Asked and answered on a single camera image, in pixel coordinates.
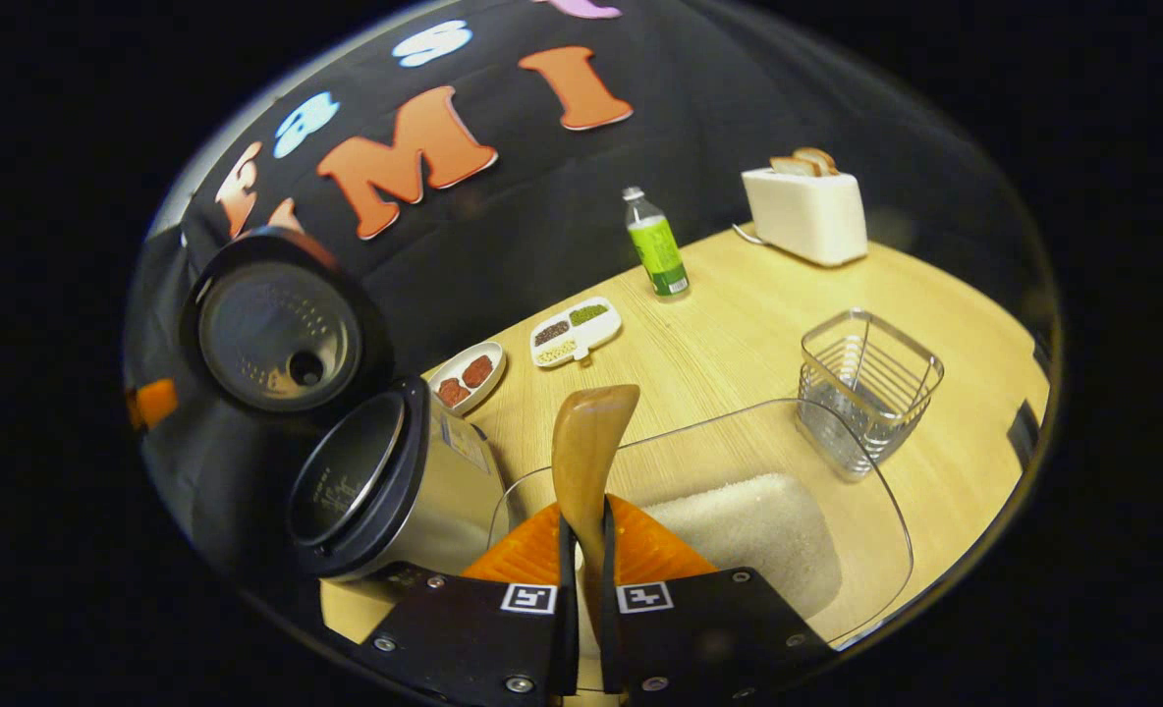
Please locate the wooden spoon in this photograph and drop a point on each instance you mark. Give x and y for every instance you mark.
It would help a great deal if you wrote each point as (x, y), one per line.
(586, 452)

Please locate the black silver rice cooker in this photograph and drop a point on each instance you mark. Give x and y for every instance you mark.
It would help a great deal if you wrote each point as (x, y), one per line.
(444, 491)

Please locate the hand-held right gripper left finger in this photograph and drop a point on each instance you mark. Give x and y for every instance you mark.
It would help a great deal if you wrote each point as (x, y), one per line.
(568, 638)

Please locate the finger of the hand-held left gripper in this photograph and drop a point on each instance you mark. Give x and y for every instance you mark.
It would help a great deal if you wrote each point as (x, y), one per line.
(154, 403)

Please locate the green label drink bottle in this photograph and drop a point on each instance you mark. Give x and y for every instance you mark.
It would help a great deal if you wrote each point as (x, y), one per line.
(660, 250)

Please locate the white rice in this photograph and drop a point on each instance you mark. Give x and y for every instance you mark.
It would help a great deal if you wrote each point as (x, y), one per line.
(748, 535)

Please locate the white toaster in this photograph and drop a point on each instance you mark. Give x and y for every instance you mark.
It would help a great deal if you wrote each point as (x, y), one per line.
(807, 216)

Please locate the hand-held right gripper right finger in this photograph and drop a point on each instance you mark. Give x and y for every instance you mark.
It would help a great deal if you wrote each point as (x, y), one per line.
(609, 638)

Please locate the white divided bean dish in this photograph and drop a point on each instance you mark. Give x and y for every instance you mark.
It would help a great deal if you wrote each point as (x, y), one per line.
(575, 332)

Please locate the round white plate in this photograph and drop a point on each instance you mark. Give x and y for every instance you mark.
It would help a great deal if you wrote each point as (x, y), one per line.
(467, 378)

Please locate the clear plastic container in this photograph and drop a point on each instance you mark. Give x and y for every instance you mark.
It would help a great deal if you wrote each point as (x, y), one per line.
(876, 550)

